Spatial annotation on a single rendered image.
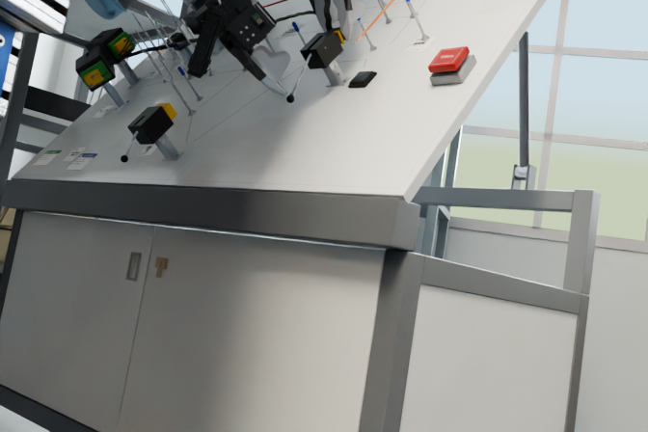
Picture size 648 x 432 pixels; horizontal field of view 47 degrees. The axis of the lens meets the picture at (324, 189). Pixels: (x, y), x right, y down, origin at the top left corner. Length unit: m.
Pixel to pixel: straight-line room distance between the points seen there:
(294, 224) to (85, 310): 0.63
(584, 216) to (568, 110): 2.11
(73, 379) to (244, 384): 0.50
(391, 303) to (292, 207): 0.21
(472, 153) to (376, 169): 2.50
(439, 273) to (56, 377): 0.90
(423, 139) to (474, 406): 0.42
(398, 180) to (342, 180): 0.10
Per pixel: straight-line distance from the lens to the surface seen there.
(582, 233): 1.50
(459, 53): 1.18
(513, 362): 1.29
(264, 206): 1.15
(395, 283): 1.01
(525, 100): 1.59
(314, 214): 1.07
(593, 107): 3.60
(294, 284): 1.13
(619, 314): 3.50
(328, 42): 1.32
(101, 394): 1.51
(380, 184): 1.03
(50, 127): 2.04
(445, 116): 1.11
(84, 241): 1.64
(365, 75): 1.31
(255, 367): 1.18
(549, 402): 1.43
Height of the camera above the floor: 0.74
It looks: 7 degrees up
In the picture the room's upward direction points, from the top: 9 degrees clockwise
